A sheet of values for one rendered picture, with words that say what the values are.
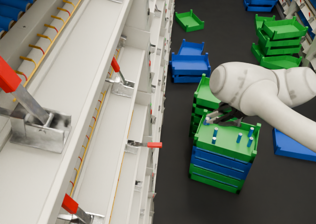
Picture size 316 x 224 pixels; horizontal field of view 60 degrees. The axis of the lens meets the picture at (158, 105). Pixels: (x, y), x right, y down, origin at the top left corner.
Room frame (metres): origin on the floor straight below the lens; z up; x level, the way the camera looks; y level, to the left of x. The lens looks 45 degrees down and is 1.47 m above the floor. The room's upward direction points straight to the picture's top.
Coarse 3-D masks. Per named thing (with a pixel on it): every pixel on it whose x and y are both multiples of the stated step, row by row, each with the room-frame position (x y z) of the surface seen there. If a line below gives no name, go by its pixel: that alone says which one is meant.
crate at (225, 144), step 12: (228, 120) 0.98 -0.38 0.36; (204, 132) 0.93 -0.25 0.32; (228, 132) 0.93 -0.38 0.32; (240, 132) 0.93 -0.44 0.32; (204, 144) 0.83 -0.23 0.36; (216, 144) 0.85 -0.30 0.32; (228, 144) 0.85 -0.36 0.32; (240, 144) 0.85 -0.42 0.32; (252, 144) 0.85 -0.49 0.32; (240, 156) 0.76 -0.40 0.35; (252, 156) 0.74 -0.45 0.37
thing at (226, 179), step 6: (192, 168) 0.84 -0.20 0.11; (198, 168) 0.83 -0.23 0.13; (204, 174) 0.81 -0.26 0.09; (210, 174) 0.80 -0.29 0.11; (216, 174) 0.79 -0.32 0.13; (222, 180) 0.78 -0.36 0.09; (228, 180) 0.77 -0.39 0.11; (234, 180) 0.76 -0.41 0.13; (240, 180) 0.75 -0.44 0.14; (240, 186) 0.74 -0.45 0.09
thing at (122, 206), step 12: (144, 96) 0.56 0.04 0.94; (144, 108) 0.55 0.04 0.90; (132, 120) 0.50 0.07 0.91; (144, 120) 0.50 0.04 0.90; (132, 132) 0.46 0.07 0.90; (132, 156) 0.38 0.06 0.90; (132, 168) 0.35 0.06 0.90; (120, 180) 0.32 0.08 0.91; (132, 180) 0.32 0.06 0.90; (120, 192) 0.29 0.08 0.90; (132, 192) 0.29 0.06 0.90; (120, 204) 0.26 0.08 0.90; (120, 216) 0.24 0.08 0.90
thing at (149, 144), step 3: (132, 144) 0.40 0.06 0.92; (135, 144) 0.40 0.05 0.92; (138, 144) 0.40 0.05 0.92; (141, 144) 0.40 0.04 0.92; (144, 144) 0.40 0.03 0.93; (147, 144) 0.40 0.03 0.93; (150, 144) 0.40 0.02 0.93; (153, 144) 0.40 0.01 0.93; (156, 144) 0.40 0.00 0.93; (159, 144) 0.40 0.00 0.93; (150, 147) 0.40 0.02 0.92; (153, 147) 0.40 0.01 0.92; (156, 147) 0.39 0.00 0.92; (159, 147) 0.39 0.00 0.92
